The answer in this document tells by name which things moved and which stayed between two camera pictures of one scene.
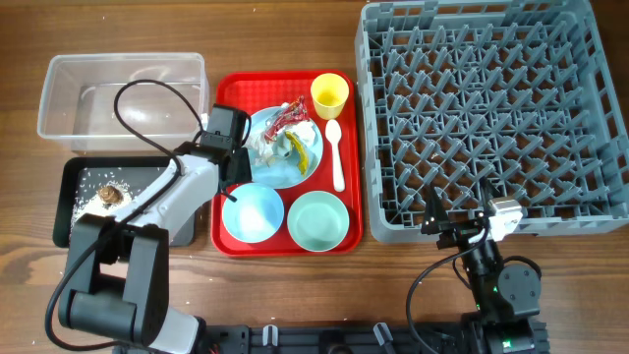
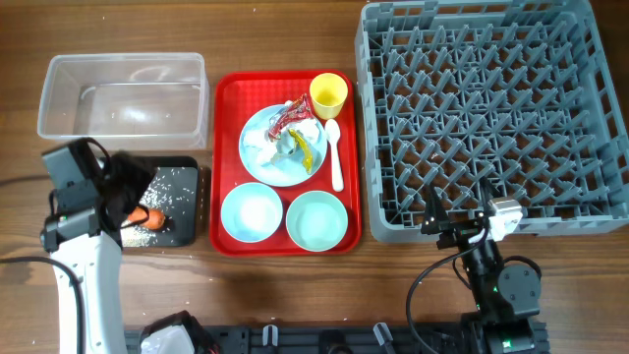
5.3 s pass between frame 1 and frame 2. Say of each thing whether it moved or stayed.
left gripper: moved
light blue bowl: stayed
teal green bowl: stayed
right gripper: stayed
